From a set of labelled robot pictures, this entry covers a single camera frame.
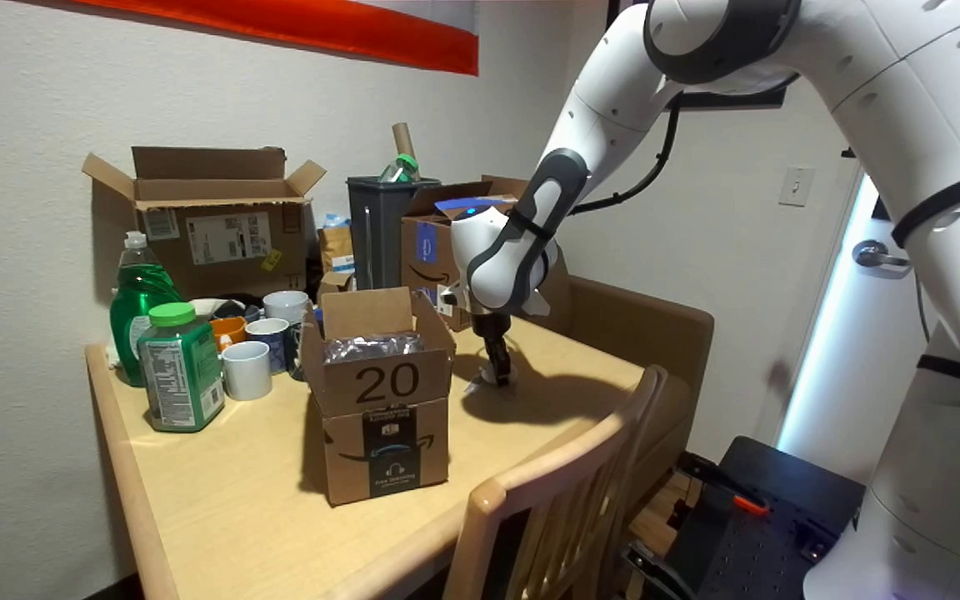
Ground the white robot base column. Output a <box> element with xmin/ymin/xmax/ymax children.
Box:
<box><xmin>804</xmin><ymin>183</ymin><xmax>960</xmax><ymax>600</ymax></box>

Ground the wooden chair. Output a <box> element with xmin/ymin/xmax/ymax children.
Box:
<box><xmin>444</xmin><ymin>367</ymin><xmax>689</xmax><ymax>600</ymax></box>

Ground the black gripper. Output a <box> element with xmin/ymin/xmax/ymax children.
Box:
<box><xmin>474</xmin><ymin>314</ymin><xmax>513</xmax><ymax>387</ymax></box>

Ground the white mug front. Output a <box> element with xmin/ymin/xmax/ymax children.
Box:
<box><xmin>219</xmin><ymin>340</ymin><xmax>270</xmax><ymax>400</ymax></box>

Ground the black perforated robot cart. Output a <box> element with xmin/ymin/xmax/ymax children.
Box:
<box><xmin>623</xmin><ymin>437</ymin><xmax>865</xmax><ymax>600</ymax></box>

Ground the open cardboard box at wall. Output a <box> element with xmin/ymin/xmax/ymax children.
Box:
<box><xmin>83</xmin><ymin>145</ymin><xmax>325</xmax><ymax>295</ymax></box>

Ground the clear plastic bag in box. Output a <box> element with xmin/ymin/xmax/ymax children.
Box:
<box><xmin>325</xmin><ymin>334</ymin><xmax>423</xmax><ymax>362</ymax></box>

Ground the green lidded plastic jar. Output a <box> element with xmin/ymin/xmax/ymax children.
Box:
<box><xmin>140</xmin><ymin>300</ymin><xmax>225</xmax><ymax>434</ymax></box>

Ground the red wall banner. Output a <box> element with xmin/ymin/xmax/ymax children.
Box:
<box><xmin>29</xmin><ymin>0</ymin><xmax>481</xmax><ymax>75</ymax></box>

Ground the orange cup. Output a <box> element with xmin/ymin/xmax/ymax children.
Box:
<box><xmin>215</xmin><ymin>315</ymin><xmax>246</xmax><ymax>345</ymax></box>

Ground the small open cardboard box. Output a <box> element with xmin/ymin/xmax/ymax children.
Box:
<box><xmin>300</xmin><ymin>286</ymin><xmax>456</xmax><ymax>506</ymax></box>

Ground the large tilted cardboard box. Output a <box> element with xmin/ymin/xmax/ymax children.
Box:
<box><xmin>399</xmin><ymin>176</ymin><xmax>525</xmax><ymax>286</ymax></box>

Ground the green dish soap bottle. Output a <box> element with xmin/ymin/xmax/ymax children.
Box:
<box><xmin>110</xmin><ymin>230</ymin><xmax>179</xmax><ymax>387</ymax></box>

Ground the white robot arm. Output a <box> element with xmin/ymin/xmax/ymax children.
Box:
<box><xmin>453</xmin><ymin>0</ymin><xmax>960</xmax><ymax>351</ymax></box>

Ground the dark plastic bin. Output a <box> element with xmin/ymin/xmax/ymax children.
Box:
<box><xmin>348</xmin><ymin>176</ymin><xmax>429</xmax><ymax>289</ymax></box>

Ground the white door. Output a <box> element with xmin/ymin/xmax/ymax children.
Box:
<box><xmin>777</xmin><ymin>179</ymin><xmax>924</xmax><ymax>480</ymax></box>

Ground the brown cardboard tube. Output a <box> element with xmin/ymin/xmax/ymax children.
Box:
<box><xmin>391</xmin><ymin>122</ymin><xmax>417</xmax><ymax>157</ymax></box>

